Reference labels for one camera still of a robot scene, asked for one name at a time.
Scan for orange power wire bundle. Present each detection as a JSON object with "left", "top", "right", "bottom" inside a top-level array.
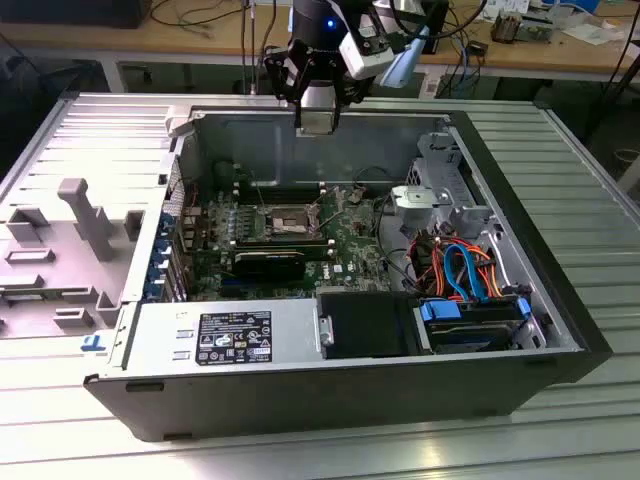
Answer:
[{"left": 408, "top": 235, "right": 504, "bottom": 301}]

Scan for wide black box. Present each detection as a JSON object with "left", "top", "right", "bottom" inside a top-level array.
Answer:
[{"left": 0, "top": 0, "right": 147, "bottom": 30}]

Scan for metal socket cover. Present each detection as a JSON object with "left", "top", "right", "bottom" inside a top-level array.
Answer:
[{"left": 308, "top": 197, "right": 327, "bottom": 239}]

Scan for pale grey case latch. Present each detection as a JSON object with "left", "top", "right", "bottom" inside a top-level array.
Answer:
[{"left": 163, "top": 103, "right": 196, "bottom": 139}]

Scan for white papers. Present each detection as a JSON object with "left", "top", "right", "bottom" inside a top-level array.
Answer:
[{"left": 560, "top": 17, "right": 627, "bottom": 47}]

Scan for green motherboard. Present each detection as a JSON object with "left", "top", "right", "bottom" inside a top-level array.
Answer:
[{"left": 180, "top": 183, "right": 404, "bottom": 304}]

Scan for black PC case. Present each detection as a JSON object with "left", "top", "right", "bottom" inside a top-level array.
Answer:
[{"left": 82, "top": 102, "right": 615, "bottom": 444}]

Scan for grey plastic parts rack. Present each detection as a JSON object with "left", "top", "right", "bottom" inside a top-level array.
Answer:
[{"left": 0, "top": 177, "right": 147, "bottom": 342}]

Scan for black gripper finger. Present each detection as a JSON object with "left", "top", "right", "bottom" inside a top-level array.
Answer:
[
  {"left": 332, "top": 64, "right": 374, "bottom": 132},
  {"left": 263, "top": 38, "right": 311, "bottom": 129}
]

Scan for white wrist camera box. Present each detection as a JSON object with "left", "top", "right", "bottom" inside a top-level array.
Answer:
[{"left": 338, "top": 19, "right": 396, "bottom": 80}]

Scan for blue data wire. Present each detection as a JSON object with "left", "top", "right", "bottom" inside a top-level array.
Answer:
[{"left": 442, "top": 241, "right": 496, "bottom": 307}]

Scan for hard disk in blue carrier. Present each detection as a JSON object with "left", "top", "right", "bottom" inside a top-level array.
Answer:
[{"left": 412, "top": 297, "right": 532, "bottom": 357}]

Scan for black graphics card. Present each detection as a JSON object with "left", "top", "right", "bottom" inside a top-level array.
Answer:
[{"left": 232, "top": 248, "right": 307, "bottom": 282}]

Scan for green circuit board device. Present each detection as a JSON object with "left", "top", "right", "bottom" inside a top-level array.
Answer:
[{"left": 517, "top": 13, "right": 557, "bottom": 44}]

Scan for silver metal drive cage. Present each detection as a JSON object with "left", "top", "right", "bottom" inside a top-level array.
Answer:
[{"left": 389, "top": 130, "right": 501, "bottom": 239}]

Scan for silver CPU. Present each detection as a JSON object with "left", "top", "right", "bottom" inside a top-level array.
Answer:
[{"left": 294, "top": 107, "right": 335, "bottom": 137}]

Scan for copper coil transformer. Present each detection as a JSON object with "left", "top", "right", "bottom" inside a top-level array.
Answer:
[{"left": 490, "top": 12, "right": 524, "bottom": 44}]

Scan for silver power supply unit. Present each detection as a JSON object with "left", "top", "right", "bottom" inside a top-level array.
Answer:
[{"left": 110, "top": 298, "right": 322, "bottom": 372}]

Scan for printed white paper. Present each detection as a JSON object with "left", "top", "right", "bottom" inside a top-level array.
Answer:
[{"left": 477, "top": 0, "right": 532, "bottom": 22}]

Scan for tall black box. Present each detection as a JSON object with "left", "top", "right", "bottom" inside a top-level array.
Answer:
[{"left": 422, "top": 0, "right": 450, "bottom": 56}]

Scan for wooden desk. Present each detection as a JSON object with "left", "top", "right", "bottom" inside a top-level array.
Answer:
[{"left": 0, "top": 0, "right": 640, "bottom": 84}]

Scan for thick black cable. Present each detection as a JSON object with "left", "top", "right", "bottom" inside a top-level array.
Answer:
[{"left": 374, "top": 197, "right": 419, "bottom": 296}]

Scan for CPU socket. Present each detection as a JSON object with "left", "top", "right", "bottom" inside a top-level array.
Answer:
[{"left": 262, "top": 202, "right": 324, "bottom": 239}]

